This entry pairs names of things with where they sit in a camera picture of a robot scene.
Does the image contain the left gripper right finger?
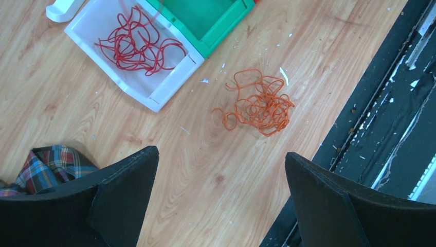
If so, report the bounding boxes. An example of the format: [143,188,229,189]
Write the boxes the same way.
[285,152,435,246]

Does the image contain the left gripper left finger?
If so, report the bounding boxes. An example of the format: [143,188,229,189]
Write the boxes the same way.
[1,146,159,246]

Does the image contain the red purple wire bundle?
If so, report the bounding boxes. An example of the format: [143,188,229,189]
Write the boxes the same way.
[211,68,296,138]

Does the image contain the plaid flannel shirt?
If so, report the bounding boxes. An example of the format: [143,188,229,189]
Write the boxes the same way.
[1,145,99,197]

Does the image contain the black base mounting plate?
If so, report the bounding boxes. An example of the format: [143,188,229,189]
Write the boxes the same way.
[261,1,435,246]

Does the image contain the white plastic bin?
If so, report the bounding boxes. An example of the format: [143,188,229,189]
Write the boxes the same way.
[65,1,205,112]

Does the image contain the white garment rack stand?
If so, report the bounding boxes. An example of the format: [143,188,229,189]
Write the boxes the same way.
[45,0,85,23]

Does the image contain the green plastic bin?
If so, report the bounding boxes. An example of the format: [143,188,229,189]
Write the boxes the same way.
[148,0,255,58]

